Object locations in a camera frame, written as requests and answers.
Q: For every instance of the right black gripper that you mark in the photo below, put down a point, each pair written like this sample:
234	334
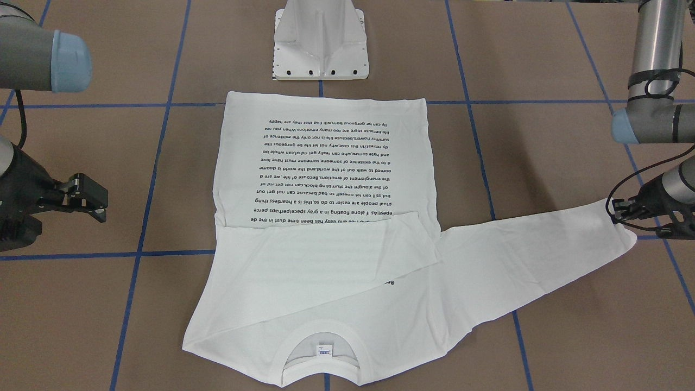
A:
27	176

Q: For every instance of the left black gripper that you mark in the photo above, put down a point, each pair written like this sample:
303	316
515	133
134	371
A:
649	202

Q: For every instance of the white long-sleeve printed shirt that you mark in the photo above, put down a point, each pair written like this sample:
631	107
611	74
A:
330	257

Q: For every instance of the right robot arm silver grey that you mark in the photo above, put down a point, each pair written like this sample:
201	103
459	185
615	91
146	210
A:
35	59

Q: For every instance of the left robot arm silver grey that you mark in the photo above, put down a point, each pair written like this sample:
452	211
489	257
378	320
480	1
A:
652	117

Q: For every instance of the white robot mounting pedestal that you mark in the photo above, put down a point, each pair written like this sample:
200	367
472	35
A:
320	40

